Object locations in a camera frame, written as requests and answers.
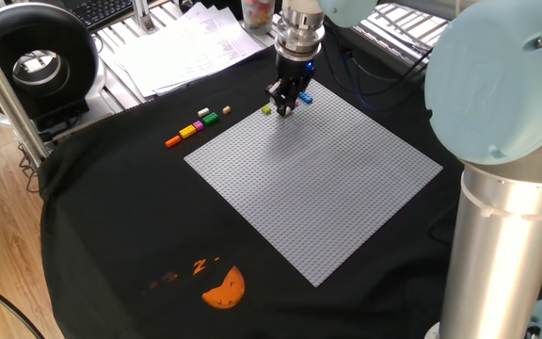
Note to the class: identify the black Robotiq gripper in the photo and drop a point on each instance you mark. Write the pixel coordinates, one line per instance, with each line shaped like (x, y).
(295, 74)

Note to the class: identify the wide white Lego brick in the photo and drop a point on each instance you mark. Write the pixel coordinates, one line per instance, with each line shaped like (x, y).
(288, 112)

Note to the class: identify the lime green Lego brick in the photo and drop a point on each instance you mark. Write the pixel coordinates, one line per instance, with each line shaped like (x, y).
(266, 109)

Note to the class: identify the blue long Lego brick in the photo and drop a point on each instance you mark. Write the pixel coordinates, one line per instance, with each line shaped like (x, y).
(306, 98)

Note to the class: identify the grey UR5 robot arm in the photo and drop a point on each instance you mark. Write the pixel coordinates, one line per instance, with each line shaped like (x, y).
(506, 235)

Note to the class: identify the tan small Lego brick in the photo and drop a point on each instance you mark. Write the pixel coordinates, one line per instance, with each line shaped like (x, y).
(226, 109)

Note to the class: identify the dark green Lego brick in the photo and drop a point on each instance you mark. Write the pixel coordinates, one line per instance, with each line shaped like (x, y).
(211, 118)

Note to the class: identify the narrow white Lego brick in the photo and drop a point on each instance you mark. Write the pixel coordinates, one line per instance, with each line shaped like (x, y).
(203, 112)

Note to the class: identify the clear cup of Lego pieces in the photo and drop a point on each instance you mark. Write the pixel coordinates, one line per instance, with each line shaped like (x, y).
(258, 15)

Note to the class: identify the magenta small Lego brick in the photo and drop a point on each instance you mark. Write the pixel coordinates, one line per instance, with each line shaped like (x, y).
(198, 125)

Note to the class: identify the grey Lego baseplate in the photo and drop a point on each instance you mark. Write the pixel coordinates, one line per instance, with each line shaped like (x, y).
(313, 183)

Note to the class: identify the yellow Lego brick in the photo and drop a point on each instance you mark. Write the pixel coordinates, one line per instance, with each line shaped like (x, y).
(187, 132)

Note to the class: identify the orange narrow Lego brick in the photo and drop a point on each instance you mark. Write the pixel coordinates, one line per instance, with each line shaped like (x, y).
(173, 141)

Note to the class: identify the white printed paper sheets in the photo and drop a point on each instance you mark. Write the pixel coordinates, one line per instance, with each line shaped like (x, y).
(181, 52)

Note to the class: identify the black computer keyboard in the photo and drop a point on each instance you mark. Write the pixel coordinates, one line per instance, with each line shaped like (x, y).
(101, 11)

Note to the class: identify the black cloth with orange print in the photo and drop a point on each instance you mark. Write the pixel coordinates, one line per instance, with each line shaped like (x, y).
(111, 212)

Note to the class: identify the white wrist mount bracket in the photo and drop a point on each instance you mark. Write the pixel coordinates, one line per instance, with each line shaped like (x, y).
(301, 5)

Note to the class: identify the aluminium frame post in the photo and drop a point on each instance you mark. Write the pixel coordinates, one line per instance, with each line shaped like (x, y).
(3, 89)
(143, 16)

